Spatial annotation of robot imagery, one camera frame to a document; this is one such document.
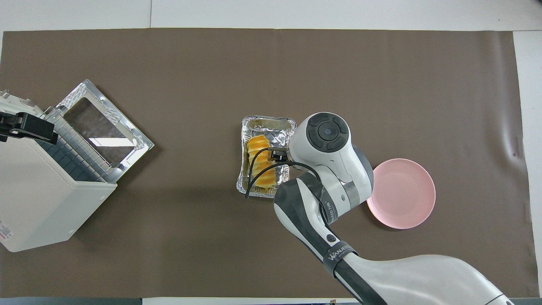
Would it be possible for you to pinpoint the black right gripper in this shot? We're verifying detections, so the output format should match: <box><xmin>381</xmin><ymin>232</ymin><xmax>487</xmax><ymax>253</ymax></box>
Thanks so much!
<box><xmin>269</xmin><ymin>147</ymin><xmax>291</xmax><ymax>164</ymax></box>

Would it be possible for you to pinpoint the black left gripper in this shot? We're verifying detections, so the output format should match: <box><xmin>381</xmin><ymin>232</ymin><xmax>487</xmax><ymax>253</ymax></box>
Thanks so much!
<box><xmin>0</xmin><ymin>112</ymin><xmax>59</xmax><ymax>145</ymax></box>

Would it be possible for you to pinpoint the yellow twisted bread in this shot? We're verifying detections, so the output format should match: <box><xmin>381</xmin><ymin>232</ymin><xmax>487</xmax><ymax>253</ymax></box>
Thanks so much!
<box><xmin>246</xmin><ymin>135</ymin><xmax>278</xmax><ymax>189</ymax></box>

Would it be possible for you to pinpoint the aluminium foil tray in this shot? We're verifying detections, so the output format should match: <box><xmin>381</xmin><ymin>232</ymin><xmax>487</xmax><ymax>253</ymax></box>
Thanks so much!
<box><xmin>236</xmin><ymin>116</ymin><xmax>297</xmax><ymax>199</ymax></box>

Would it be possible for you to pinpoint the glass oven door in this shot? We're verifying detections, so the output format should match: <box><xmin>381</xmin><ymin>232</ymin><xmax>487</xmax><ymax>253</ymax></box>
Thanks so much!
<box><xmin>56</xmin><ymin>79</ymin><xmax>155</xmax><ymax>180</ymax></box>

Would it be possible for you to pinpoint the white toaster oven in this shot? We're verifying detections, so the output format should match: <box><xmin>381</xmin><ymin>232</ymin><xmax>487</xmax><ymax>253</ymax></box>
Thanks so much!
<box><xmin>0</xmin><ymin>89</ymin><xmax>118</xmax><ymax>253</ymax></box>

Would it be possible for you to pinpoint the pink round plate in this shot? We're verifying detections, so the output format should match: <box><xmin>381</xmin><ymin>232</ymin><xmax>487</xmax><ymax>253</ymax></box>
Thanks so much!
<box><xmin>366</xmin><ymin>158</ymin><xmax>436</xmax><ymax>230</ymax></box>

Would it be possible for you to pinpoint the brown paper table mat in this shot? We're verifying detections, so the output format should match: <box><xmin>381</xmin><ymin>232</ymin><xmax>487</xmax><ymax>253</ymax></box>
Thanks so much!
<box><xmin>0</xmin><ymin>28</ymin><xmax>539</xmax><ymax>298</ymax></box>

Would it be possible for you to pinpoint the metal oven wire rack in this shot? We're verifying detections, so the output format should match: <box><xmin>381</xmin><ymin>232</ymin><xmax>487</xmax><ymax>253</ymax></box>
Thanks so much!
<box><xmin>36</xmin><ymin>115</ymin><xmax>118</xmax><ymax>183</ymax></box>

